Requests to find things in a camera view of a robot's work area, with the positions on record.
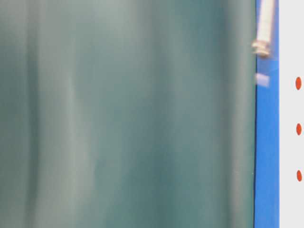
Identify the white work board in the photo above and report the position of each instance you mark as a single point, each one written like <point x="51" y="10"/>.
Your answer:
<point x="291" y="107"/>

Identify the blue table cloth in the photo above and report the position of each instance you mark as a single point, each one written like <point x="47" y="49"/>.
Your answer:
<point x="267" y="135"/>

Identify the blurred grey-green foreground panel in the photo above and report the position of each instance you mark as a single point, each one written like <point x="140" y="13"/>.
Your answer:
<point x="127" y="113"/>

